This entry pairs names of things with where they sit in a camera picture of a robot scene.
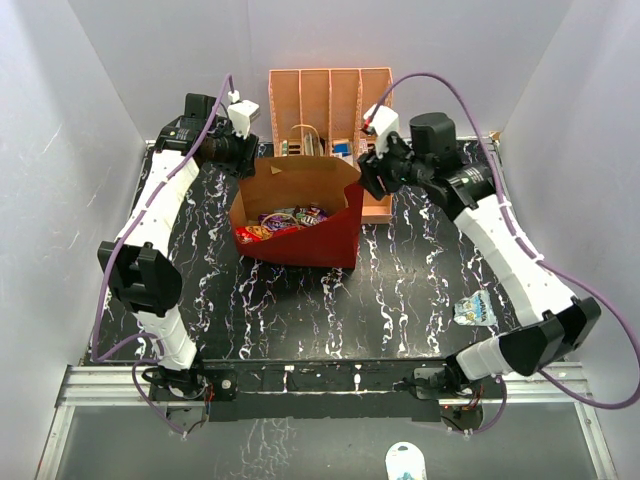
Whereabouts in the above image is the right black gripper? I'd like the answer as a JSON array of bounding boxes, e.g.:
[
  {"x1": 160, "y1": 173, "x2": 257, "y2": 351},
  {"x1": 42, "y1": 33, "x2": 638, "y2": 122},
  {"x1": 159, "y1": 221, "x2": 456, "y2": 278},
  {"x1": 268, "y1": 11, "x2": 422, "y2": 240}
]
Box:
[{"x1": 359, "y1": 130, "x2": 433, "y2": 200}]

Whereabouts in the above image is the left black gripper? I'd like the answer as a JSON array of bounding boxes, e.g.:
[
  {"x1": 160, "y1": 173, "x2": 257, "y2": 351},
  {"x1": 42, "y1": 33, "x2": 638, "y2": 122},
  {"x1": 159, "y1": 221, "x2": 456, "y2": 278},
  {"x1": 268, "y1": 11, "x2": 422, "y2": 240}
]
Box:
[{"x1": 207, "y1": 123, "x2": 257, "y2": 180}]

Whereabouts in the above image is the purple candy pack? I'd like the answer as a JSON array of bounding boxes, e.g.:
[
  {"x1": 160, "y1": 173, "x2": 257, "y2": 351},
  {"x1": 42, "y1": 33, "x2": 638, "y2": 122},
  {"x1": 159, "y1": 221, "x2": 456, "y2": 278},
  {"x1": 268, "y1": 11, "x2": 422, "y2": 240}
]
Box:
[
  {"x1": 258, "y1": 212, "x2": 303, "y2": 234},
  {"x1": 294, "y1": 205, "x2": 329, "y2": 227}
]

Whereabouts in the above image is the red paper bag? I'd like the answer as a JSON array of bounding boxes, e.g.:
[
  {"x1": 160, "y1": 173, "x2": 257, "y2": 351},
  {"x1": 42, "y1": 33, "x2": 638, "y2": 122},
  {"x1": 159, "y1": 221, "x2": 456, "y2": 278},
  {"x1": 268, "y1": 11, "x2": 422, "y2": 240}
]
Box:
[{"x1": 229, "y1": 155, "x2": 363, "y2": 269}]

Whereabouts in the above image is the red chips bag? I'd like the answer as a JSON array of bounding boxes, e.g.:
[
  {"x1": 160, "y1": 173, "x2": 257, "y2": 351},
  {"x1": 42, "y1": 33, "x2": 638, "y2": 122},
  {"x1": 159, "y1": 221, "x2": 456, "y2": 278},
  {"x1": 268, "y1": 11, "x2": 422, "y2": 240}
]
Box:
[{"x1": 235, "y1": 225, "x2": 273, "y2": 244}]

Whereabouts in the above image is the light blue snack pouch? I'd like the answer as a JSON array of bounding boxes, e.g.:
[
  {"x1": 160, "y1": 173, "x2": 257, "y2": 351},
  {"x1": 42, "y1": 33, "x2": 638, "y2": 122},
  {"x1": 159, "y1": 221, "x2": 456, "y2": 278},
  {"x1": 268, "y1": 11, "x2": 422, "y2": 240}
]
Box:
[{"x1": 453, "y1": 290, "x2": 497, "y2": 327}]

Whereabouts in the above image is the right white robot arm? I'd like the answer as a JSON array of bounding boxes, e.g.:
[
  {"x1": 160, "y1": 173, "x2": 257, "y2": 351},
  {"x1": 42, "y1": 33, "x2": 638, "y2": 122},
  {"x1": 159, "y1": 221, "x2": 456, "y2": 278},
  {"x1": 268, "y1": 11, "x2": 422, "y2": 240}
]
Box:
[{"x1": 358, "y1": 106, "x2": 601, "y2": 397}]

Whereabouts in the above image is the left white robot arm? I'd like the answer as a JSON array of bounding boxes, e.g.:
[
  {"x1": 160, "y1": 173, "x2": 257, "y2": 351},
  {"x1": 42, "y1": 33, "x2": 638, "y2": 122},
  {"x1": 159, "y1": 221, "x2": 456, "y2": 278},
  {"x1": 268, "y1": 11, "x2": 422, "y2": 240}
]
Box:
[{"x1": 98, "y1": 91, "x2": 260, "y2": 399}]

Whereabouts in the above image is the red white paper box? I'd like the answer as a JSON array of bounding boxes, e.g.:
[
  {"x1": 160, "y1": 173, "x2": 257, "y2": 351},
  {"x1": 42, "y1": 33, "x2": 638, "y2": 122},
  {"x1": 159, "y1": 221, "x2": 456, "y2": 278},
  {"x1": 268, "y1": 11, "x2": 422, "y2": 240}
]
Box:
[{"x1": 330, "y1": 139, "x2": 352, "y2": 159}]

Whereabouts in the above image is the peach desk organizer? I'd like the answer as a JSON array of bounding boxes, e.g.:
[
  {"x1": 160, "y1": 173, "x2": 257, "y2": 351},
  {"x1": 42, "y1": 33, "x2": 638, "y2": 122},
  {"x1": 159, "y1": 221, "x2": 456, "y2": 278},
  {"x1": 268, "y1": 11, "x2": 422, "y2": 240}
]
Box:
[{"x1": 268, "y1": 67, "x2": 395, "y2": 225}]

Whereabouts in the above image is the white oval object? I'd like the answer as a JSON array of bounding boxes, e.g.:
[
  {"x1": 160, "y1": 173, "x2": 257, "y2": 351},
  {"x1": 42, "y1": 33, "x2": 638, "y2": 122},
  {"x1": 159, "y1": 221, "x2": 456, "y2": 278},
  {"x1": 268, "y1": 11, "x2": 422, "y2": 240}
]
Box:
[{"x1": 385, "y1": 441, "x2": 427, "y2": 480}]

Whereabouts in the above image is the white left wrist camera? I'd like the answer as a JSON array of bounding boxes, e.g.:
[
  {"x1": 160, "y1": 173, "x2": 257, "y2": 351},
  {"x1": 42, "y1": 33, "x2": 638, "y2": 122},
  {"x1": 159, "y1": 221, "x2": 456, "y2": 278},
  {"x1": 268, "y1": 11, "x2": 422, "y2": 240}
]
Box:
[{"x1": 227, "y1": 90, "x2": 260, "y2": 139}]

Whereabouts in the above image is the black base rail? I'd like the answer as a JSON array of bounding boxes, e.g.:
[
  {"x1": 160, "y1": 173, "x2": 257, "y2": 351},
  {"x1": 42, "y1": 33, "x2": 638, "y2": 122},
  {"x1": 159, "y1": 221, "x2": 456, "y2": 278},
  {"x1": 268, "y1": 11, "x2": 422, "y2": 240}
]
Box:
[{"x1": 142, "y1": 359, "x2": 502, "y2": 422}]

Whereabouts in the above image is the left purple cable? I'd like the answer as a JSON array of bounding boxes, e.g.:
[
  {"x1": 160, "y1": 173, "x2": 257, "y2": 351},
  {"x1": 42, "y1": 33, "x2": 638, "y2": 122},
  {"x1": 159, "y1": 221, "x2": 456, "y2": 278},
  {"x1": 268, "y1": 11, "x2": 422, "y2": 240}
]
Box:
[{"x1": 90, "y1": 73, "x2": 239, "y2": 436}]

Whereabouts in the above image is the purple cable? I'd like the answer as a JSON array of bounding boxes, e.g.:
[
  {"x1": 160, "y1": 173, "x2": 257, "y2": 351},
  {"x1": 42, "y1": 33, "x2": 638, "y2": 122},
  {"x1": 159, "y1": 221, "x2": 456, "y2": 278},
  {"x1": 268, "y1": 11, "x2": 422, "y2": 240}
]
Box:
[
  {"x1": 363, "y1": 72, "x2": 640, "y2": 435},
  {"x1": 90, "y1": 73, "x2": 239, "y2": 436}
]

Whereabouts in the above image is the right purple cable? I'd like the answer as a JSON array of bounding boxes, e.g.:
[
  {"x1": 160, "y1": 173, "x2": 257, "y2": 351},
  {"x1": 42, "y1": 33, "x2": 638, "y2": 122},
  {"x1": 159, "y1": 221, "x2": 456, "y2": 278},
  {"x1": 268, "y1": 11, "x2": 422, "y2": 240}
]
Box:
[{"x1": 363, "y1": 72, "x2": 640, "y2": 435}]

